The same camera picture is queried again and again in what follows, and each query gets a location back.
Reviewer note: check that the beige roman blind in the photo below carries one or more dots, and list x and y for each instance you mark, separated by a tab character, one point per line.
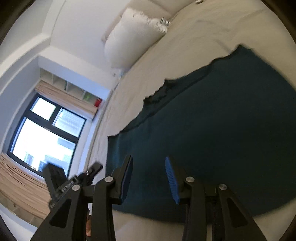
66	100

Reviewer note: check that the white wall shelf cubbies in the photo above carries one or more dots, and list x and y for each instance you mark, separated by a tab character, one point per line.
70	88

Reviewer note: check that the dark green knit sweater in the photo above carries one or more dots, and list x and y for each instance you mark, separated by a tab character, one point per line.
231	122

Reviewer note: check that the beige bed cover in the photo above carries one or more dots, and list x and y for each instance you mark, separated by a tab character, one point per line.
198	34

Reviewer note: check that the white pillow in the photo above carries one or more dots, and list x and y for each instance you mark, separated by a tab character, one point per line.
131	37

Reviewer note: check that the black framed window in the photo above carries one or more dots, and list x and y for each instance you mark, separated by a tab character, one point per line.
46	133

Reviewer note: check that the person's left hand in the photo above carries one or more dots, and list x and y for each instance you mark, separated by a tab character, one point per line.
88	224

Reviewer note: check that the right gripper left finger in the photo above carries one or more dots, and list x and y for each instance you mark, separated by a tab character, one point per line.
67	220

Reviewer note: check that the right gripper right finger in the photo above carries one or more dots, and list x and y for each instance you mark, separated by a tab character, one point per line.
217	207

